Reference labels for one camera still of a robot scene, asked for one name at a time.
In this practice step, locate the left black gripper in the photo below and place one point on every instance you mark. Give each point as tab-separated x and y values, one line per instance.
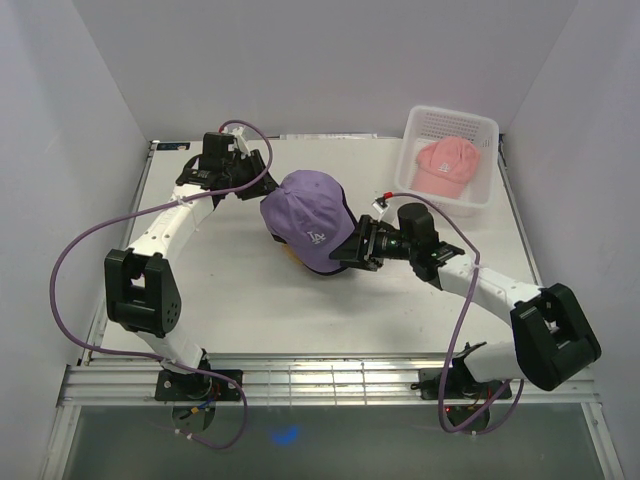
257	167

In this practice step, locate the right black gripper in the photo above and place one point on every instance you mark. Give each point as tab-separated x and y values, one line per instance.
355	253

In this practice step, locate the black gold R cap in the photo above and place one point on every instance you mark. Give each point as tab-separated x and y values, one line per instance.
345	200

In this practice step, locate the purple baseball cap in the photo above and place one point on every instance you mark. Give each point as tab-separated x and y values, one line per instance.
307	220

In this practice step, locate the pink LA baseball cap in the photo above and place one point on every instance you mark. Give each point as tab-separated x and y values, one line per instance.
444	168

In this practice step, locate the tan baseball cap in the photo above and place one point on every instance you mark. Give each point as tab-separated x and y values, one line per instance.
291	255

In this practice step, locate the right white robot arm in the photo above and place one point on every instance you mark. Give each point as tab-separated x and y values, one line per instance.
552	339

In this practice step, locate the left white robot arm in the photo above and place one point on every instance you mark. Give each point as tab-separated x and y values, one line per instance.
141	292

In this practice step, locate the white plastic basket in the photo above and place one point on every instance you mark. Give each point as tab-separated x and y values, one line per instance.
426	125

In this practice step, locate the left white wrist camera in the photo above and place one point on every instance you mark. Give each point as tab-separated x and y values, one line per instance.
238	132

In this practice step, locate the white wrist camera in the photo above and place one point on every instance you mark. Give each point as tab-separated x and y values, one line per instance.
238	132
381	203

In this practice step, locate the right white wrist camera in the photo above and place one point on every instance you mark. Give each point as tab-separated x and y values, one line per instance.
381	203

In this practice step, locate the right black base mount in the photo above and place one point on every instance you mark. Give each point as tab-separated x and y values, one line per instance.
462	397

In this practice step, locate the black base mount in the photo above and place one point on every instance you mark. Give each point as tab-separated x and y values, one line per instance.
462	397
192	387

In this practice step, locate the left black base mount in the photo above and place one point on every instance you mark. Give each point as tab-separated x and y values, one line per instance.
192	387

